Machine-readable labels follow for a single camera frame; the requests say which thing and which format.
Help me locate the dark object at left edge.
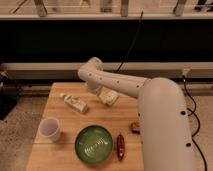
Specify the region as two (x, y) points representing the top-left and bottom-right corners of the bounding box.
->
(0, 71), (22, 120)

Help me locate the black cable to wall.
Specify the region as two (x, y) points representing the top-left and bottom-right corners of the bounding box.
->
(114, 10), (145, 74)

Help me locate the brown rectangular snack bar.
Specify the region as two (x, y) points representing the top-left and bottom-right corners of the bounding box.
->
(130, 122), (140, 134)

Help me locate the white plastic cup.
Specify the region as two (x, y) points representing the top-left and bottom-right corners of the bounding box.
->
(38, 117), (61, 142)

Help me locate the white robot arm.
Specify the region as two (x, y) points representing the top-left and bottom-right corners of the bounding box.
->
(78, 57), (196, 171)

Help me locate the black floor cable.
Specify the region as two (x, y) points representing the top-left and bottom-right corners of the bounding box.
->
(181, 75), (209, 171)

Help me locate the green ceramic bowl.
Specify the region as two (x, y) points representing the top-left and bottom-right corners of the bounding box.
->
(75, 125), (114, 165)

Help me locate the white plastic bottle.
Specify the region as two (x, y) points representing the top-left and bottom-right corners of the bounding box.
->
(60, 93), (88, 114)

